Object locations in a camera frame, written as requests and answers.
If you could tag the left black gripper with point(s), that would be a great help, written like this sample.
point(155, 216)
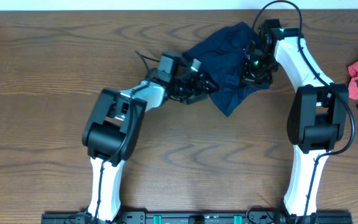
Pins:
point(198, 86)

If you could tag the navy blue shorts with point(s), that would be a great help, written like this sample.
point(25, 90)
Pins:
point(222, 55)

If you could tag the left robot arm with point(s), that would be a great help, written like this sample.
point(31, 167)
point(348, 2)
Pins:
point(113, 128)

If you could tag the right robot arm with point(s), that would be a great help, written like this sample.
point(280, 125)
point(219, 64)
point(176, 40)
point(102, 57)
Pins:
point(317, 116)

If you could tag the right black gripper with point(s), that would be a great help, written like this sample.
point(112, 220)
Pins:
point(248, 76)

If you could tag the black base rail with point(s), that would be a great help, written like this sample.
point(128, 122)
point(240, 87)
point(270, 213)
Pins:
point(257, 216)

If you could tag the red garment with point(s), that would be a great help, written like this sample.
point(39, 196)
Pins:
point(352, 86)

